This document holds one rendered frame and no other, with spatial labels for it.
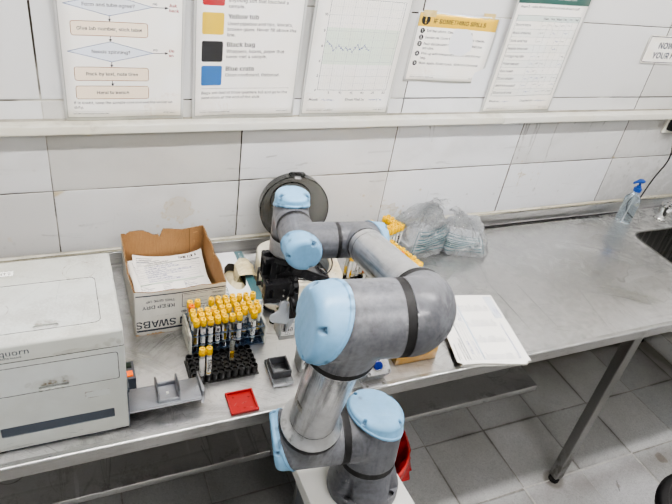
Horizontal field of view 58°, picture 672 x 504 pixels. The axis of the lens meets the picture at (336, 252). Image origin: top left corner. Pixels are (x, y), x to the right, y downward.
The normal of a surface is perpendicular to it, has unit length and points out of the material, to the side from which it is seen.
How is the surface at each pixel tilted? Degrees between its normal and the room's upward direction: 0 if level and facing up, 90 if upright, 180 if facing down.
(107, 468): 0
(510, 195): 90
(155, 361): 0
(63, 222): 90
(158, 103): 95
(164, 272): 1
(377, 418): 8
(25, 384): 90
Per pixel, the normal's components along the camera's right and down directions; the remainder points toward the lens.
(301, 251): 0.22, 0.57
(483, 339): 0.15, -0.82
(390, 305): 0.23, -0.39
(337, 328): 0.22, 0.00
